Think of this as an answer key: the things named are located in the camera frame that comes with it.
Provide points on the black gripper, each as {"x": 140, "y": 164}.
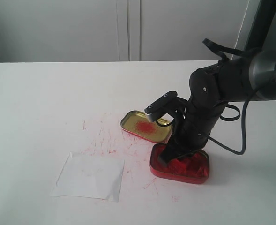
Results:
{"x": 190, "y": 131}

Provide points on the red stamp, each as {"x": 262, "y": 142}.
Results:
{"x": 181, "y": 164}

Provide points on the red ink tin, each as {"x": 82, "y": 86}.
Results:
{"x": 197, "y": 172}

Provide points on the white paper sheet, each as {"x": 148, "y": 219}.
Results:
{"x": 88, "y": 176}

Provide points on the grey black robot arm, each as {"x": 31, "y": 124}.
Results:
{"x": 245, "y": 79}

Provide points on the gold tin lid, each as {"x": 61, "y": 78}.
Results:
{"x": 136, "y": 123}

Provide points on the white cabinet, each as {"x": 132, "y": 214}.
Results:
{"x": 126, "y": 30}

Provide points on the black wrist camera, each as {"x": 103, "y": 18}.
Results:
{"x": 161, "y": 105}

